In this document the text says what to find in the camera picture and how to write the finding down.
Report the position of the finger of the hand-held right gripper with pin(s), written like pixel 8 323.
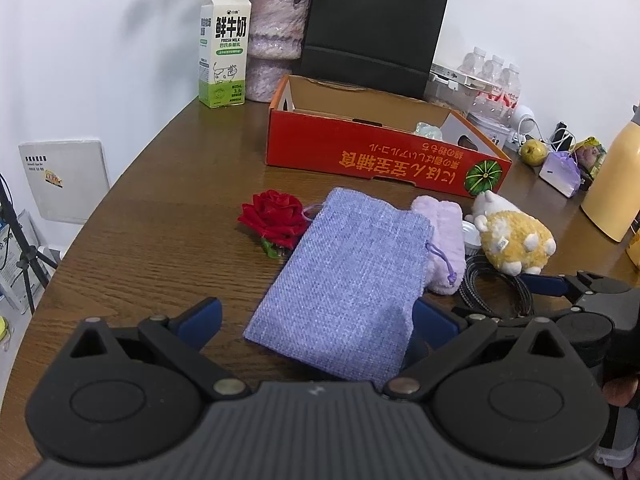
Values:
pixel 545 285

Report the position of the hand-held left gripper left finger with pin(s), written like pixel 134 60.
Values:
pixel 202 320

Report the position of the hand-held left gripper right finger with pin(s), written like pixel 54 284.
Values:
pixel 435 322

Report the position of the yellow and white plush sheep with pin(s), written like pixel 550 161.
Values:
pixel 515 240

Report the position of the red cardboard box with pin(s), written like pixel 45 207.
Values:
pixel 350 147

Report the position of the person's right hand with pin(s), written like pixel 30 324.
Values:
pixel 622 391

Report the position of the small white jar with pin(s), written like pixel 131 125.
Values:
pixel 471 237

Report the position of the lilac fluffy cloth roll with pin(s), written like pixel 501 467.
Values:
pixel 447 225

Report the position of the small purple gift bag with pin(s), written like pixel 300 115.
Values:
pixel 560 172

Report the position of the red artificial rose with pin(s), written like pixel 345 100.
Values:
pixel 272 212

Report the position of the yellow thermos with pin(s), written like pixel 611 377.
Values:
pixel 615 175

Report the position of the green apple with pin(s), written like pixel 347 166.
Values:
pixel 534 152

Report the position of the colourful snack packet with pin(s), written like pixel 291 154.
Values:
pixel 590 155

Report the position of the white lidded tub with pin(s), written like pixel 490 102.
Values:
pixel 492 130

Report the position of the white round gadget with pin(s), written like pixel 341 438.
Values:
pixel 522 115

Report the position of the black tripod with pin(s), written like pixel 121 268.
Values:
pixel 22 255

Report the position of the pale green wrapped item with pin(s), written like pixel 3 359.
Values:
pixel 427 130

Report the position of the clear water bottle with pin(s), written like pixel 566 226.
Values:
pixel 510 85
pixel 474 62
pixel 494 70

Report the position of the clear plastic container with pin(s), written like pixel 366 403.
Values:
pixel 445 97

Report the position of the white flat carton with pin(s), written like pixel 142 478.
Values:
pixel 460 77

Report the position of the white and green milk carton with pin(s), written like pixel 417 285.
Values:
pixel 222 50

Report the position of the mottled pink vase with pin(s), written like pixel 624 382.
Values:
pixel 272 25

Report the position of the black paper bag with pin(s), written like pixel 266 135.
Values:
pixel 370 25

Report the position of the white wall panel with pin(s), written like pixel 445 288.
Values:
pixel 65 180

